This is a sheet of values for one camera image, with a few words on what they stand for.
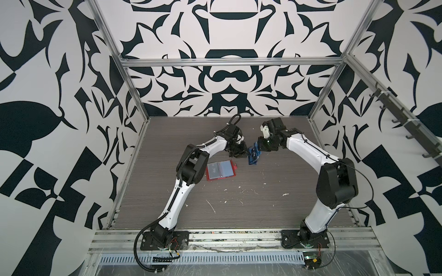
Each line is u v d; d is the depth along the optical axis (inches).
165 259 28.7
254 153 38.9
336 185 18.7
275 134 28.0
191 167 24.6
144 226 26.0
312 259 27.9
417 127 21.2
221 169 37.6
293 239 29.3
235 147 36.0
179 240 29.2
